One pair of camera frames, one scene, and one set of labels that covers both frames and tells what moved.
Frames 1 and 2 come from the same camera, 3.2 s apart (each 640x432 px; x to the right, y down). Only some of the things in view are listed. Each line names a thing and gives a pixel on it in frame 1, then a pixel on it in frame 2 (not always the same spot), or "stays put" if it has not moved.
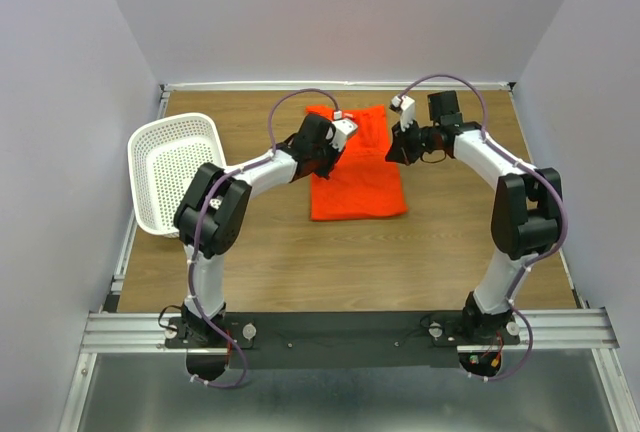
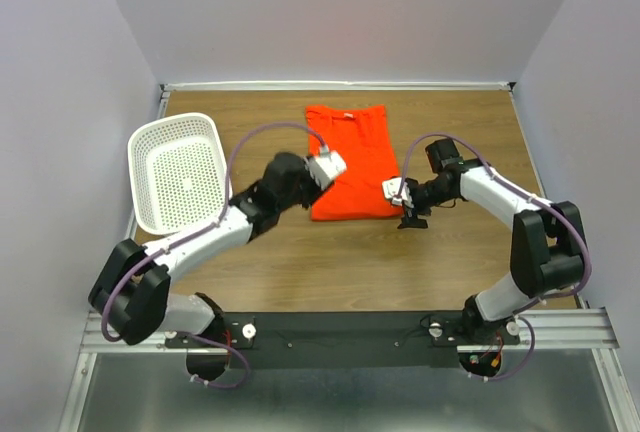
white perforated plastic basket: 165,159 stays put
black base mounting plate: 342,339 stays put
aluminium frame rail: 121,331 stays put
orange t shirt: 363,183 stays put
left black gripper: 324,173 → 314,184
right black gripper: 399,151 → 410,219
